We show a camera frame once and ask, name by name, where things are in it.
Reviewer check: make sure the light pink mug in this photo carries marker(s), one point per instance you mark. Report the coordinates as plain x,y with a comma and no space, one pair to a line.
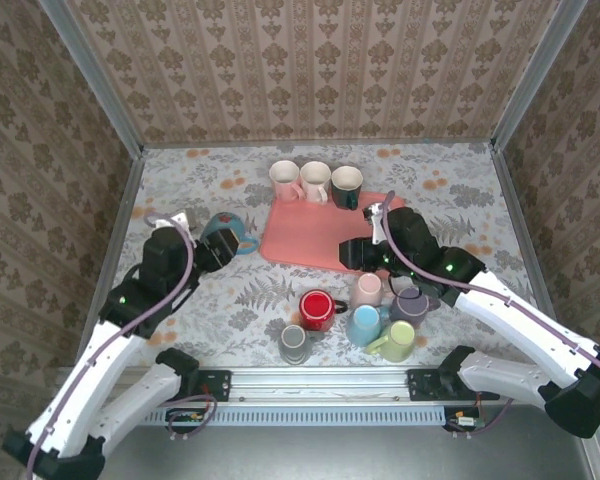
367,289
315,177

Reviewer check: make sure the light green mug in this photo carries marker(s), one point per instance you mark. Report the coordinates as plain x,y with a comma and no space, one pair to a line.
397,337

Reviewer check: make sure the floral patterned tablecloth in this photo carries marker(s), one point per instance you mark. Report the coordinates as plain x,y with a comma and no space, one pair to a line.
220,320

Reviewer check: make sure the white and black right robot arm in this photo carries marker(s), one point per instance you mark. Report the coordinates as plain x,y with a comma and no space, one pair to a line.
520,320

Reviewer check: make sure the grey mug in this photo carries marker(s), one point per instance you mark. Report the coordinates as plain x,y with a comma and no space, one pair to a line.
294,340

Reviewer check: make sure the pink mug with faceted rim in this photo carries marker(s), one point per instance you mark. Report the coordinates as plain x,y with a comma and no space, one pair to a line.
284,175

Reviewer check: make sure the pink plastic tray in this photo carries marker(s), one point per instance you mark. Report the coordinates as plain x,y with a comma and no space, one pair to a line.
305,235

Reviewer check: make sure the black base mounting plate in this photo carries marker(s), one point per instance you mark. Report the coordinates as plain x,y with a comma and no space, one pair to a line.
215,385
422,385

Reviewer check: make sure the aluminium frame post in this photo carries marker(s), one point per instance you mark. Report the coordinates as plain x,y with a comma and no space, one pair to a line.
90,75
540,70

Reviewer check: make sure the teal mug with flower print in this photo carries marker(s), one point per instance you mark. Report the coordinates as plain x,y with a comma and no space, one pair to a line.
220,222

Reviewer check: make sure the light blue mug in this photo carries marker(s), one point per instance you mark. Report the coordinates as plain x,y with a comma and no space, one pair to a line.
364,322

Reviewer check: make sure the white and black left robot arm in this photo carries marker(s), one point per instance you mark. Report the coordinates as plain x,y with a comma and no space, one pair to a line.
80,380

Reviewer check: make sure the purple mug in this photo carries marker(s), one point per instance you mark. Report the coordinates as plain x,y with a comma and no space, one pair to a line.
409,305

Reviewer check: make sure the dark green mug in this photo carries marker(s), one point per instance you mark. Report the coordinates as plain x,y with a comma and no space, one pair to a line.
345,198

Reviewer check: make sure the small green circuit board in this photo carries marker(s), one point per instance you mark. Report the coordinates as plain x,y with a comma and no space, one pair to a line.
467,422
190,416

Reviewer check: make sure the aluminium mounting rail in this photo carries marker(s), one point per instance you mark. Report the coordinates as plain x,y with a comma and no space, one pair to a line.
320,385

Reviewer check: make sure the aluminium frame rail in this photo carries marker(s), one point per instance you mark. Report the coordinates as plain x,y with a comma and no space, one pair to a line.
112,250
525,240

